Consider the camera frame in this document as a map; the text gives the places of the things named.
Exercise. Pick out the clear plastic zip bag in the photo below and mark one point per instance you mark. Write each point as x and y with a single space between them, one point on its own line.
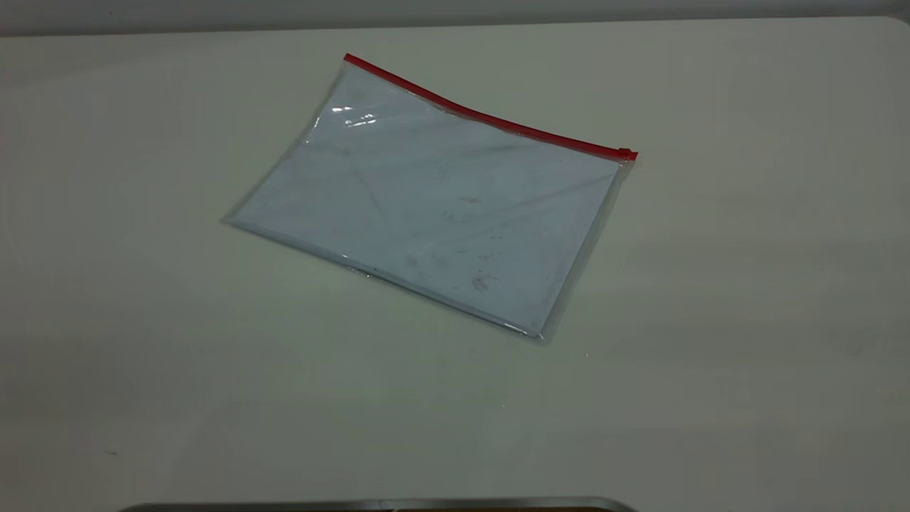
441 206

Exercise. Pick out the red zipper slider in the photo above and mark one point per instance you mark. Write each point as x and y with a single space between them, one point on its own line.
627 153

